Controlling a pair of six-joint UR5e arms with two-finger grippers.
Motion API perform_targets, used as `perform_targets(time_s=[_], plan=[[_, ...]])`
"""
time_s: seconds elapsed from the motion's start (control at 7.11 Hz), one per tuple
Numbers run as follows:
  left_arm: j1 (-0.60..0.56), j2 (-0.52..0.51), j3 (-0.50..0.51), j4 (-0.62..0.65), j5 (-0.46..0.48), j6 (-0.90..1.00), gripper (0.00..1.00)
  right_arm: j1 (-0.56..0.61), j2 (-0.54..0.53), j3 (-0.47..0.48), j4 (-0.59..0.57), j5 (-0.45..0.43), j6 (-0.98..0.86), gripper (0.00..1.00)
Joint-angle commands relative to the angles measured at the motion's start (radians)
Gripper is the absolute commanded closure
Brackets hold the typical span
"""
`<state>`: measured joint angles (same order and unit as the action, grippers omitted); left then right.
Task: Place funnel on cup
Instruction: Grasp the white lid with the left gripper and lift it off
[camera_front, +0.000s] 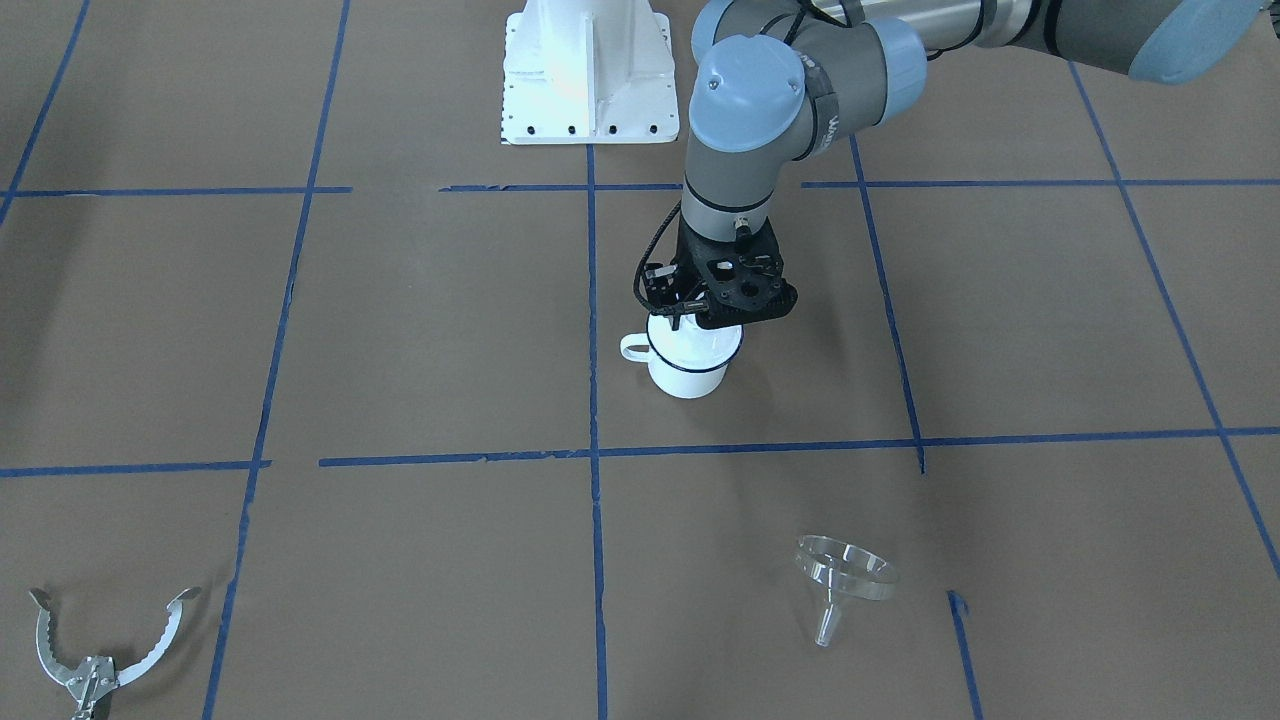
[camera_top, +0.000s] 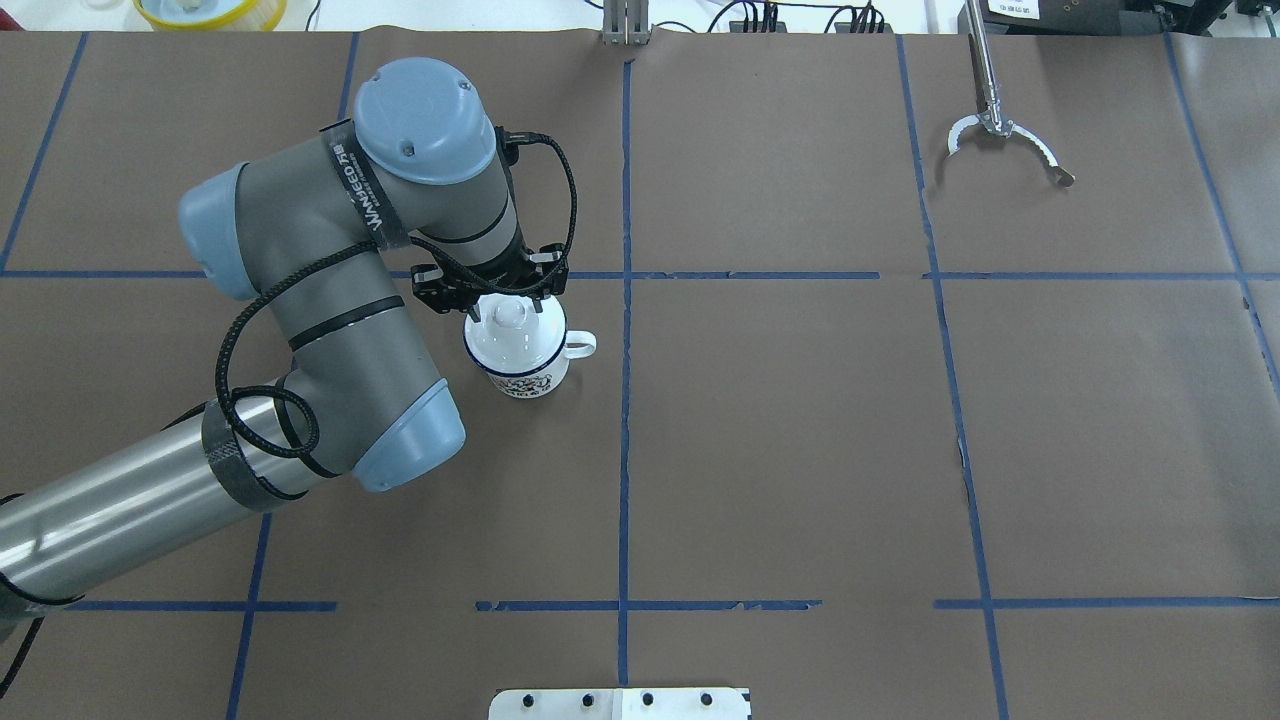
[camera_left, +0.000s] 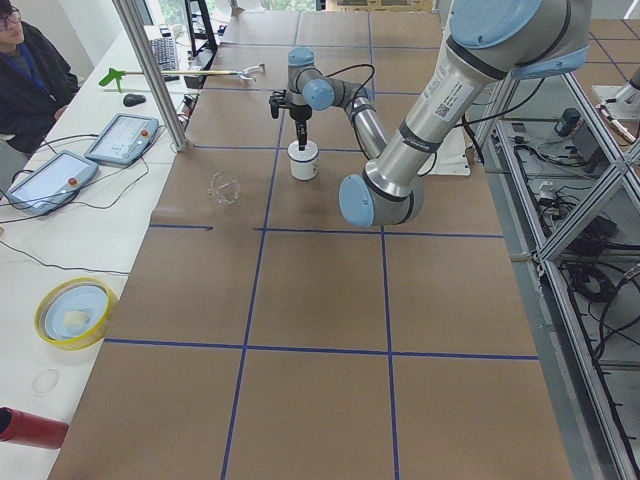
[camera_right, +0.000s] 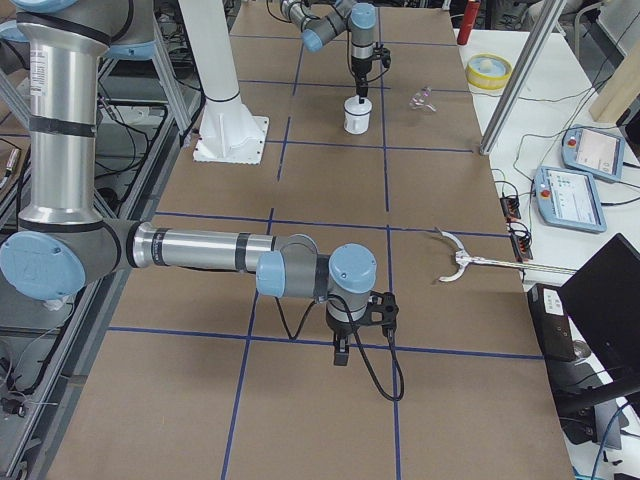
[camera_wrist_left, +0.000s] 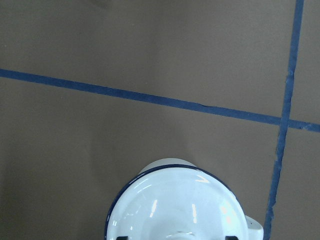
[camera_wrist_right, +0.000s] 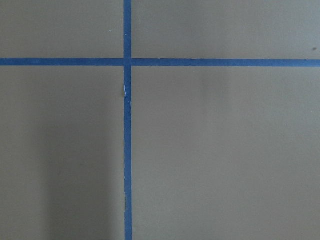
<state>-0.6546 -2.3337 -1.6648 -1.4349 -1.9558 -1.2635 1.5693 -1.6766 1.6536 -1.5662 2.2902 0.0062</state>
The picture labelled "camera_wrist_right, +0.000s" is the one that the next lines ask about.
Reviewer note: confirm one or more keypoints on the blue tape line vertical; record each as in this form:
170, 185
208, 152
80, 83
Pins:
127, 70

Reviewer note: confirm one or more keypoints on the blue tape line horizontal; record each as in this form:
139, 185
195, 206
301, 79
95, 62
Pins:
161, 62

